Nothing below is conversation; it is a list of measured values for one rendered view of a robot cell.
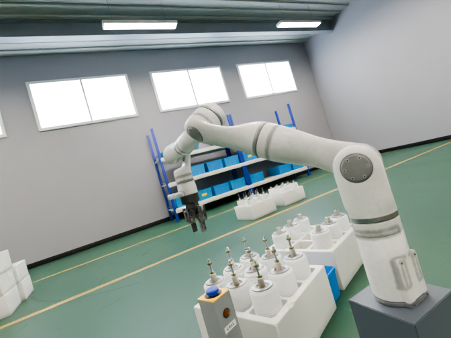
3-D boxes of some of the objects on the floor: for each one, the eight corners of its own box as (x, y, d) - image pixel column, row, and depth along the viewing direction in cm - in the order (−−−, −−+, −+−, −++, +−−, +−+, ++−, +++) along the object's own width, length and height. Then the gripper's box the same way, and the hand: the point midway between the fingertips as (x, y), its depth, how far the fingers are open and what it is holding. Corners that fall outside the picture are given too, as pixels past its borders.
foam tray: (337, 308, 104) (324, 265, 104) (293, 385, 75) (276, 324, 76) (260, 297, 130) (249, 262, 131) (205, 351, 101) (192, 306, 102)
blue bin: (343, 292, 113) (335, 265, 114) (333, 306, 106) (325, 277, 106) (286, 285, 135) (279, 263, 135) (274, 296, 127) (268, 273, 127)
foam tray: (306, 197, 367) (302, 185, 367) (286, 206, 348) (282, 193, 349) (288, 198, 401) (284, 188, 402) (268, 206, 383) (265, 194, 383)
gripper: (206, 188, 100) (217, 227, 99) (186, 192, 111) (197, 228, 111) (190, 192, 95) (202, 235, 94) (172, 197, 106) (182, 235, 106)
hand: (198, 228), depth 103 cm, fingers open, 6 cm apart
